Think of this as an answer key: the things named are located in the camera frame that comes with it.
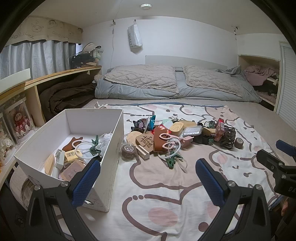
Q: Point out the carved wooden block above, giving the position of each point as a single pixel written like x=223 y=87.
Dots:
x=144 y=142

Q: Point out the wooden oval box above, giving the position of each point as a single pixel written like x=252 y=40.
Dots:
x=188 y=124
x=177 y=128

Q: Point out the white dress doll case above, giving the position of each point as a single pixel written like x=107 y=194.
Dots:
x=5 y=139

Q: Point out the wooden shelf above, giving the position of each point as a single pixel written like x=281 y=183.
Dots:
x=69 y=70

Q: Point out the small black container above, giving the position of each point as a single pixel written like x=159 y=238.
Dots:
x=202 y=139

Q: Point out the wooden wall niche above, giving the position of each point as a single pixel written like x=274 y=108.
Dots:
x=240 y=62

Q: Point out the pink square box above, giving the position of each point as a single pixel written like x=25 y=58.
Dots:
x=72 y=172

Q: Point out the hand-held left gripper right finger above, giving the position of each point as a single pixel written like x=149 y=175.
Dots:
x=209 y=180

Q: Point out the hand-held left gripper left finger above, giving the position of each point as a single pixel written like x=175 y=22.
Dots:
x=86 y=183

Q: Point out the small white box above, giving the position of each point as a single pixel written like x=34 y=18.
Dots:
x=143 y=152

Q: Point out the dark brown hair claw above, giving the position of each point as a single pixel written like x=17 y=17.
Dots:
x=227 y=139

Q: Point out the grey curtain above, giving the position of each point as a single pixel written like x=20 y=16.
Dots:
x=41 y=58

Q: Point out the pink cloth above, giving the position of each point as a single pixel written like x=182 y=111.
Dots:
x=256 y=74

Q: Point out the dark patterned hair accessory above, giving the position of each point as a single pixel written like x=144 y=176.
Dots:
x=137 y=125

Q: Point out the white cardboard box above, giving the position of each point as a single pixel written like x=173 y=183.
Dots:
x=111 y=162

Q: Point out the grey duvet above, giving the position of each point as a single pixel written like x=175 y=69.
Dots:
x=143 y=92

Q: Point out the flat wooden oval piece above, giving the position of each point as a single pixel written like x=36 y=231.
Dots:
x=49 y=165

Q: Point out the beige quilted cloth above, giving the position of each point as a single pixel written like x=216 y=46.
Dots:
x=16 y=183

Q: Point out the pink scissors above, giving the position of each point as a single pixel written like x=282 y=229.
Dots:
x=175 y=138

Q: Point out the white hanging bag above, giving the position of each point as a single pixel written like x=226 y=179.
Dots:
x=135 y=36

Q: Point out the pink nail file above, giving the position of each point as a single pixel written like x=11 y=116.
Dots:
x=147 y=122

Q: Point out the white louvered door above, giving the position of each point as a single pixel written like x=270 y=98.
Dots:
x=288 y=92

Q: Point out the white foam block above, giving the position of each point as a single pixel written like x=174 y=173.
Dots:
x=13 y=81

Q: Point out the clear plastic packet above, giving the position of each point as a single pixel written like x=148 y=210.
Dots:
x=192 y=132

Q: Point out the small yellow box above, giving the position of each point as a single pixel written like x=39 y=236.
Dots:
x=72 y=155

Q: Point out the pink plastic clip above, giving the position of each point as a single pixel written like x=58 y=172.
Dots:
x=186 y=141

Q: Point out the white stick tool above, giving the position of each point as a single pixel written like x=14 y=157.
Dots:
x=57 y=166

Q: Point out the wrapped brown tape roll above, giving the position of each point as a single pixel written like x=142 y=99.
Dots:
x=128 y=150

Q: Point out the brown tape roll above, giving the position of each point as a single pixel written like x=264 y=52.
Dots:
x=238 y=143
x=128 y=150

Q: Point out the printed blanket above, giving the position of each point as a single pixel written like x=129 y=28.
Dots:
x=161 y=197

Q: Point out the beige printed valance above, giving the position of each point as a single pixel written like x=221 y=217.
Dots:
x=46 y=30

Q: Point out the beige textured pillow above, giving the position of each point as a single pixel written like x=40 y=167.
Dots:
x=212 y=78
x=138 y=77

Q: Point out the white cap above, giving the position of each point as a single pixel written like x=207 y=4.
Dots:
x=89 y=47

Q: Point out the round wooden disc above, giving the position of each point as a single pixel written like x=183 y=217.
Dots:
x=131 y=138

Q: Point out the red dress doll case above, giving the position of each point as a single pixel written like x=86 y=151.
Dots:
x=19 y=120

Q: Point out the white fluffy pompom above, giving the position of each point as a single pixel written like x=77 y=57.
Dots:
x=106 y=139

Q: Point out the black bag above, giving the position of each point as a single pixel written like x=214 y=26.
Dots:
x=81 y=59

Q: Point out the round white ceiling fixture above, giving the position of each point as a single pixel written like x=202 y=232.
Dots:
x=145 y=5

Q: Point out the brown folded blanket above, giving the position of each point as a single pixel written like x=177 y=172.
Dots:
x=67 y=95

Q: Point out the blue packet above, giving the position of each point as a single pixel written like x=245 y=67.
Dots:
x=152 y=122

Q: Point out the brown leather case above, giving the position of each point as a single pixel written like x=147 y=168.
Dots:
x=159 y=142
x=71 y=143

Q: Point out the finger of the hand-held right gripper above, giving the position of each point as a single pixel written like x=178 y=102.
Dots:
x=283 y=144
x=268 y=160

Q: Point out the dark clothes pile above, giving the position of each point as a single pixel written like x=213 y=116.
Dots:
x=266 y=88

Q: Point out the white headboard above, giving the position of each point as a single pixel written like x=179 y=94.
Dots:
x=185 y=60

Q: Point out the red snack box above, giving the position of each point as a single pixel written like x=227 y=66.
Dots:
x=219 y=129

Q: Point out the tan wooden block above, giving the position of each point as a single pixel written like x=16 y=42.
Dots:
x=206 y=132

